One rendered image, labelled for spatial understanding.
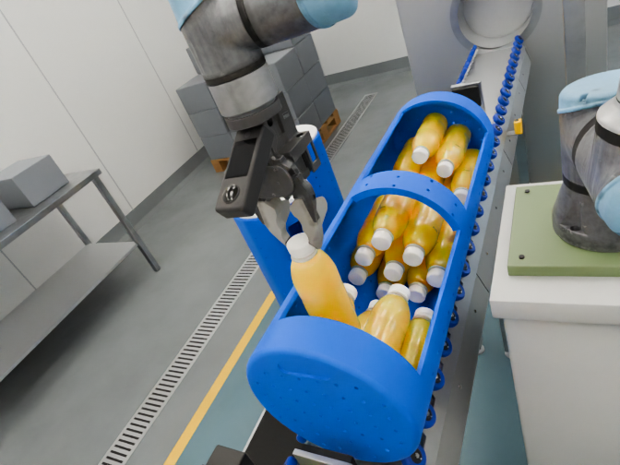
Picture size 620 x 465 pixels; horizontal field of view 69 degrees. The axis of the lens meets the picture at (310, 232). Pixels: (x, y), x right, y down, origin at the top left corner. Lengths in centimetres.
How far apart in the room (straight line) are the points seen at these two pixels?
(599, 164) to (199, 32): 45
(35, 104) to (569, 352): 411
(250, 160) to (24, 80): 391
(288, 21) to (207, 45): 9
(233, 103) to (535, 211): 55
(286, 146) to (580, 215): 44
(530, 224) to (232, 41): 56
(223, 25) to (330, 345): 41
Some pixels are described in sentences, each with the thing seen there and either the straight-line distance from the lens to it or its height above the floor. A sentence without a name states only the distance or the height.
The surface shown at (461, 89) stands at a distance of 172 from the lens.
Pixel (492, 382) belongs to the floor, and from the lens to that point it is 206.
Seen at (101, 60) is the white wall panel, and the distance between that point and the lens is 486.
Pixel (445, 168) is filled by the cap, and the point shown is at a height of 111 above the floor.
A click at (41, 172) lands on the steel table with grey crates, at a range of 341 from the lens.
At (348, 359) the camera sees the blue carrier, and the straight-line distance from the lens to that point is 62.
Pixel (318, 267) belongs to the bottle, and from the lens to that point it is 64.
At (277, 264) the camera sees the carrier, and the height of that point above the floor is 83.
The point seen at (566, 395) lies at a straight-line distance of 92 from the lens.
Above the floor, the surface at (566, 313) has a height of 113.
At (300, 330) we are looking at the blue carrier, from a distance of 66.
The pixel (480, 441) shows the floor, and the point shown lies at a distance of 193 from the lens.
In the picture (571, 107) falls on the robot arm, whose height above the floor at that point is 139.
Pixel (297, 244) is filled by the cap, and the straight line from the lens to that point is 63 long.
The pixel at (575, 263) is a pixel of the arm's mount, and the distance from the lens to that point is 76.
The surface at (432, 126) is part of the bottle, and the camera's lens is 123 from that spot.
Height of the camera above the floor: 167
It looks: 31 degrees down
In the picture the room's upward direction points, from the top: 23 degrees counter-clockwise
